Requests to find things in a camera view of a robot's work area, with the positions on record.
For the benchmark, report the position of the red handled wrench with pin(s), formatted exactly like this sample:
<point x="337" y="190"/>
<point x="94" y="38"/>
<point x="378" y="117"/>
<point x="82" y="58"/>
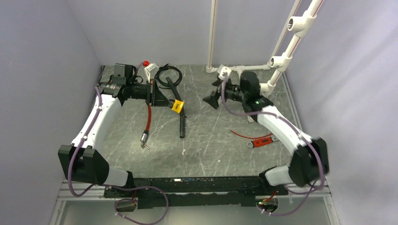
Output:
<point x="262" y="141"/>

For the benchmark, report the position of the white pvc pipe frame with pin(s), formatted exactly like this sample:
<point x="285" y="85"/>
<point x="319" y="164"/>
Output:
<point x="258" y="34"/>

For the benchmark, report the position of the small silver keys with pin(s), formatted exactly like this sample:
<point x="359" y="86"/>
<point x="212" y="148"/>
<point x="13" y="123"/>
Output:
<point x="144" y="146"/>

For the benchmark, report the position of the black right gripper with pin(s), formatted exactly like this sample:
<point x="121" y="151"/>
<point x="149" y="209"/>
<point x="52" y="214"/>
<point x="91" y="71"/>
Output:
<point x="213" y="100"/>

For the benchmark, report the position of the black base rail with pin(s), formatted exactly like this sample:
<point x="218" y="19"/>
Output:
<point x="244" y="191"/>

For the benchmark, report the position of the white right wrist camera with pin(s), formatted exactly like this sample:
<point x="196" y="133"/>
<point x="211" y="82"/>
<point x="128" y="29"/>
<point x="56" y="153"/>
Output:
<point x="223" y="71"/>

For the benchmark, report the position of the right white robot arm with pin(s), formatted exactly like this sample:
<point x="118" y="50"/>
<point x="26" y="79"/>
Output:
<point x="309" y="156"/>

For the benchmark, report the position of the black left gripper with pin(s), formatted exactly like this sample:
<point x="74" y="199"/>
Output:
<point x="159" y="99"/>

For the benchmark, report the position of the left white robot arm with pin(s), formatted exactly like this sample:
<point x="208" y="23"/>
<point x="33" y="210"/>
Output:
<point x="82" y="160"/>

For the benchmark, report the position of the yellow padlock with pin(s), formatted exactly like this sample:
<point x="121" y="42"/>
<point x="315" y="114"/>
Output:
<point x="176" y="105"/>

